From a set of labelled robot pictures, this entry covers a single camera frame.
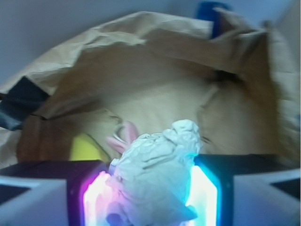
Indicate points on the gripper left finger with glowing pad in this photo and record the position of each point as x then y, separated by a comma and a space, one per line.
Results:
53, 193

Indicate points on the yellow sponge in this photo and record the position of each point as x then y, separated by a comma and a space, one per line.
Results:
85, 148

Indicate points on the pink plush bunny toy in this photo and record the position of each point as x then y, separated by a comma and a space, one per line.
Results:
124, 134

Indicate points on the brown paper bag container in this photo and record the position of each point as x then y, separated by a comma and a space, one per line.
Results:
241, 88

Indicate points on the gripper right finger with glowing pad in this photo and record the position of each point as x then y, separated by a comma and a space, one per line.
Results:
245, 190

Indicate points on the white paper ball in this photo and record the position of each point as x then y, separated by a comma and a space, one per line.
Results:
152, 179

